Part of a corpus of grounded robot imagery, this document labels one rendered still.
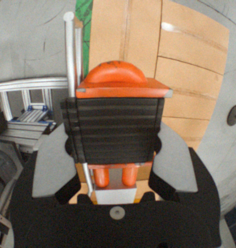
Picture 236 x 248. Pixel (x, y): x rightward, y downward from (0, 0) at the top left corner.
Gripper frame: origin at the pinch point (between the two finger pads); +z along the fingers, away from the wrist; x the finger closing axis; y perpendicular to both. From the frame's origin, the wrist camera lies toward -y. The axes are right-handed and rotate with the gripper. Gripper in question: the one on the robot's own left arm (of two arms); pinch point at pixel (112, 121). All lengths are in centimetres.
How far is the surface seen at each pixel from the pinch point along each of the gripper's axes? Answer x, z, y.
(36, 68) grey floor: -80, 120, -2
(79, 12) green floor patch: -30, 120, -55
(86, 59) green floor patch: -23, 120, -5
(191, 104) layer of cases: 59, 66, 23
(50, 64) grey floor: -61, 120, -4
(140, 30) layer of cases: 17, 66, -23
